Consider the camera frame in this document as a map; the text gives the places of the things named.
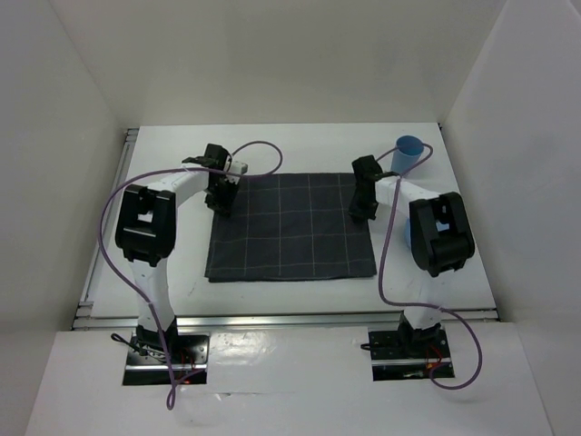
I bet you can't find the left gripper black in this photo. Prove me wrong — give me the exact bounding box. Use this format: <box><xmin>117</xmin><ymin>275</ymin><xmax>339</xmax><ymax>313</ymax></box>
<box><xmin>204</xmin><ymin>176</ymin><xmax>240</xmax><ymax>219</ymax></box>

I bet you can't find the blue plastic cup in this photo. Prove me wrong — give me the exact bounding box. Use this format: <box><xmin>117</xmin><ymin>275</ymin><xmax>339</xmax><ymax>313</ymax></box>
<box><xmin>390</xmin><ymin>135</ymin><xmax>424</xmax><ymax>174</ymax></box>

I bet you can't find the blue plastic plate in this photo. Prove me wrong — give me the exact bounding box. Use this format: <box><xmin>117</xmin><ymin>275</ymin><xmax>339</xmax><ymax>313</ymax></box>
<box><xmin>404</xmin><ymin>219</ymin><xmax>411</xmax><ymax>250</ymax></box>

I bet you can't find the dark grey checked cloth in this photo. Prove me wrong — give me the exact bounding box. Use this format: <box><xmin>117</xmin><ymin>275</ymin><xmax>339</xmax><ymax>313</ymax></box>
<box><xmin>204</xmin><ymin>173</ymin><xmax>377</xmax><ymax>282</ymax></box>

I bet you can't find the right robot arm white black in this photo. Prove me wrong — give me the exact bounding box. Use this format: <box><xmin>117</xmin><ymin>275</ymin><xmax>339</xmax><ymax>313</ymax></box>
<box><xmin>349</xmin><ymin>155</ymin><xmax>476</xmax><ymax>356</ymax></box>

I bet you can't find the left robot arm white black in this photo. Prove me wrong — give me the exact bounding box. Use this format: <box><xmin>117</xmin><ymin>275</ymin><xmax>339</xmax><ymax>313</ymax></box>
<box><xmin>114</xmin><ymin>144</ymin><xmax>248</xmax><ymax>362</ymax></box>

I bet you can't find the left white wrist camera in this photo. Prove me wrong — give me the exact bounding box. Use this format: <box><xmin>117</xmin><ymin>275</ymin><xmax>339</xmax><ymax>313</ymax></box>
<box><xmin>224</xmin><ymin>159</ymin><xmax>248</xmax><ymax>176</ymax></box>

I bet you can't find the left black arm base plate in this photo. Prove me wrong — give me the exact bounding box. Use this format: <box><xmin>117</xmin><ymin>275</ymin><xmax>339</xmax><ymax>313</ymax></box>
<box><xmin>123</xmin><ymin>333</ymin><xmax>210</xmax><ymax>386</ymax></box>

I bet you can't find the aluminium front table rail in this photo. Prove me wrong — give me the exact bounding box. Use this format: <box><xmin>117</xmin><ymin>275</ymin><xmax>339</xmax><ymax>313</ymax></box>
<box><xmin>70</xmin><ymin>309</ymin><xmax>499</xmax><ymax>332</ymax></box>

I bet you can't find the aluminium table rail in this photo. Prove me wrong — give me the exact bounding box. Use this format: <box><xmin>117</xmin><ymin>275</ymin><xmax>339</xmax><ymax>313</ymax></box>
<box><xmin>74</xmin><ymin>126</ymin><xmax>139</xmax><ymax>319</ymax></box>
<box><xmin>70</xmin><ymin>309</ymin><xmax>499</xmax><ymax>332</ymax></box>

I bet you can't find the aluminium left table rail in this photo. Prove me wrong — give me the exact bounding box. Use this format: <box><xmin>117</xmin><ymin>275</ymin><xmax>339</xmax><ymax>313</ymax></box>
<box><xmin>74</xmin><ymin>126</ymin><xmax>139</xmax><ymax>319</ymax></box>

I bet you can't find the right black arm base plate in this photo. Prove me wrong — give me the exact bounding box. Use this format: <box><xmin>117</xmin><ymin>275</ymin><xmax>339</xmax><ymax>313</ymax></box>
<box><xmin>360</xmin><ymin>329</ymin><xmax>455</xmax><ymax>382</ymax></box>

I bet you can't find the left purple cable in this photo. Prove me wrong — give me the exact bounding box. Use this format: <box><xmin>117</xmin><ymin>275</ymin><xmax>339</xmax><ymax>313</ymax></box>
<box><xmin>100</xmin><ymin>141</ymin><xmax>285</xmax><ymax>411</ymax></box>

